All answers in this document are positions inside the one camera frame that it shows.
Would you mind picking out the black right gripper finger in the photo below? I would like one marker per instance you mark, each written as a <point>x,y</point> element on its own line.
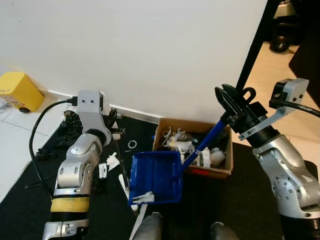
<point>224,102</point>
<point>234,97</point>

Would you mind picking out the blue plastic dustpan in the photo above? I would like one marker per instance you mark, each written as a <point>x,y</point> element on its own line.
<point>155,175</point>

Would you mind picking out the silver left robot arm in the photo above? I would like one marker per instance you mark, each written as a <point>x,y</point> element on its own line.
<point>75,170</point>

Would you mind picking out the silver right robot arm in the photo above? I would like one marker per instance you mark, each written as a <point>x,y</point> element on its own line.
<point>285,170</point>

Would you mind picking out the black floor mat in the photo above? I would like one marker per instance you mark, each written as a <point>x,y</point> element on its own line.
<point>225,200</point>
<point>30,210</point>

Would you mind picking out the small white tag scrap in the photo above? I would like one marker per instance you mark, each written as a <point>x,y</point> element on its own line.
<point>103,171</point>

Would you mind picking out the black plastic bag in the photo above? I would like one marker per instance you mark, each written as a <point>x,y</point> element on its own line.
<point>67,132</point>

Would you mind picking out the cardboard box with trash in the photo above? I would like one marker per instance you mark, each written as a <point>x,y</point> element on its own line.
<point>210,172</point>

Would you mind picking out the dark cabinet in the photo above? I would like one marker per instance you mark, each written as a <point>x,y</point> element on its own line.
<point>310,60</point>

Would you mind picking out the yellow plastic box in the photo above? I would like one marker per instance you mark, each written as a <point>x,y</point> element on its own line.
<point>22,92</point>

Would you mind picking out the grey left robot leg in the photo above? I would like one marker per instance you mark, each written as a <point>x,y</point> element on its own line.
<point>149,227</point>

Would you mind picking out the grey robot leg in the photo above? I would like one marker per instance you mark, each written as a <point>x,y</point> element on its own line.
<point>149,227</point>
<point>224,232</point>

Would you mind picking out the grey right robot leg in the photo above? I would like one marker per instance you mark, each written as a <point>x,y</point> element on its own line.
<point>224,232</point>

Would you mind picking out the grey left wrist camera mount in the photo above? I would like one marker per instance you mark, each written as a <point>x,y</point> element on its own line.
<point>90,107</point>

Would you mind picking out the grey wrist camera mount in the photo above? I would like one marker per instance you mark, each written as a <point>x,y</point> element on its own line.
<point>295,90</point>
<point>90,107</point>

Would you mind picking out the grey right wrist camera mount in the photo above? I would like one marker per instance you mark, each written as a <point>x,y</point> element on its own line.
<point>295,90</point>

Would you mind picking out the black door frame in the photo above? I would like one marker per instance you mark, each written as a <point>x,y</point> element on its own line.
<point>255,45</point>

